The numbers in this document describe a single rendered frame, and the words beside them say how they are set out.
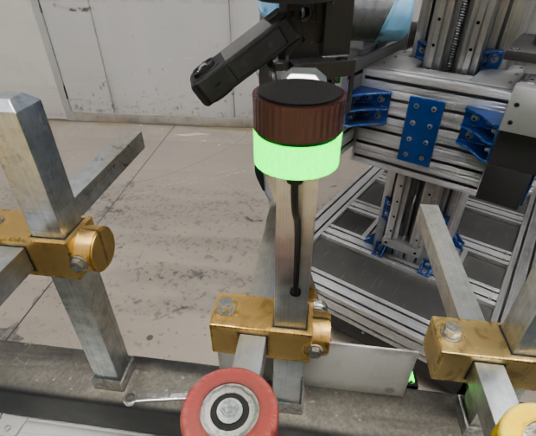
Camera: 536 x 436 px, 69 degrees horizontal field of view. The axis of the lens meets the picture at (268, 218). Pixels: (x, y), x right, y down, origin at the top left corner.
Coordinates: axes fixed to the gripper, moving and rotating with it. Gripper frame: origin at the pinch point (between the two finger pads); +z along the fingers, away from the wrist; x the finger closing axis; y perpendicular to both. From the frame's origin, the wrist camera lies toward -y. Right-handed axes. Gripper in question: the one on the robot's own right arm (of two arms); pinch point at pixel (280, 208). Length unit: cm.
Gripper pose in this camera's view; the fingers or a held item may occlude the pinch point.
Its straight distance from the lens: 69.9
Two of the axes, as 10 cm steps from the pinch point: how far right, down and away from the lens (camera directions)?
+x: -9.9, -0.8, 1.1
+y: 1.3, -5.8, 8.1
